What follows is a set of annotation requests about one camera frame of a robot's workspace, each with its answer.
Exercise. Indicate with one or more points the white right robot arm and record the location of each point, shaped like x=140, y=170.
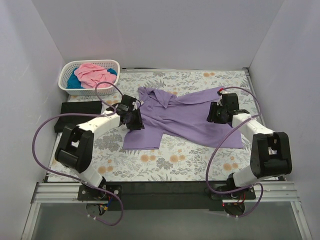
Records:
x=270, y=150

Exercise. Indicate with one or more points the teal t-shirt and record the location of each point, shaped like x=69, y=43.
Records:
x=72, y=82

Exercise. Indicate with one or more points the purple t-shirt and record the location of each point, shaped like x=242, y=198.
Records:
x=180, y=116

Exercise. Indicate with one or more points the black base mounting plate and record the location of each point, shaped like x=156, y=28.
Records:
x=172, y=195

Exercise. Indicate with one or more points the floral patterned tablecloth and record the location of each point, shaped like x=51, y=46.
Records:
x=176, y=159

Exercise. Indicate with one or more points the white plastic laundry basket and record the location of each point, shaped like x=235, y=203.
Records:
x=69, y=67

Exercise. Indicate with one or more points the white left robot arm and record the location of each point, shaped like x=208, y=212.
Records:
x=75, y=148

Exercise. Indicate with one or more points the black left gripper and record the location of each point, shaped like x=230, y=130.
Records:
x=136, y=121

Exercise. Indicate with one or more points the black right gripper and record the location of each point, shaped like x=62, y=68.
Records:
x=212, y=114

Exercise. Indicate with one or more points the pink t-shirt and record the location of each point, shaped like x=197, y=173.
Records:
x=90, y=75

